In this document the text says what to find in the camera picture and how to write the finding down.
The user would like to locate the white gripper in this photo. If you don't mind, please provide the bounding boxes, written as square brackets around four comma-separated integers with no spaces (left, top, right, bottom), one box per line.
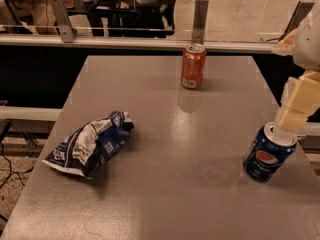
[271,1,320,133]

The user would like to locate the blue chip bag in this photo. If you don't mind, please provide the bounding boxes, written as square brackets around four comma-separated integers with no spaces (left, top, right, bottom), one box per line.
[43,111,134,177]

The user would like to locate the blue pepsi can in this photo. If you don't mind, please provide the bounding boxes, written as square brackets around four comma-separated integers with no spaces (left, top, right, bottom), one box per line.
[243,122,297,182]

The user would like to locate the orange soda can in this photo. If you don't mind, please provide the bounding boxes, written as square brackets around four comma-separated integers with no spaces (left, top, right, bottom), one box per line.
[181,43,206,89]

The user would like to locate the metal railing with glass panel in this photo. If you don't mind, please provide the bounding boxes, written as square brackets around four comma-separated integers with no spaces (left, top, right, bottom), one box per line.
[0,0,320,54]

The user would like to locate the dark background desk and chair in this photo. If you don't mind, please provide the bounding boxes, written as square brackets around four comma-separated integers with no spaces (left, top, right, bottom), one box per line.
[67,0,176,38]

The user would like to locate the grey side shelf left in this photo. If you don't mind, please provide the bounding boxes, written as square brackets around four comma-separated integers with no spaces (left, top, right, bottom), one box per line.
[0,106,61,134]

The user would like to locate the right metal railing bracket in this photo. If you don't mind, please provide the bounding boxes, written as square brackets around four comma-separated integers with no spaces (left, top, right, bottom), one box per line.
[279,1,314,40]

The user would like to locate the metal railing bracket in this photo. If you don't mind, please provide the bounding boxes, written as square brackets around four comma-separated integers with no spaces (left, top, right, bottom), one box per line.
[192,0,209,44]
[279,1,314,40]
[48,0,75,43]

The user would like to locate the middle metal railing bracket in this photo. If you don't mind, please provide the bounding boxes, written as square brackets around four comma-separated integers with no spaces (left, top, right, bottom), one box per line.
[192,0,209,44]

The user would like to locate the left metal railing bracket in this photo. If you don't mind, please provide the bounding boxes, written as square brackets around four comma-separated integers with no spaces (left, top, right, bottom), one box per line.
[48,0,75,43]

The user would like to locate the black floor cables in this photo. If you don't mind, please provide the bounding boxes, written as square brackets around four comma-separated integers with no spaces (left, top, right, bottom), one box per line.
[0,143,35,225]

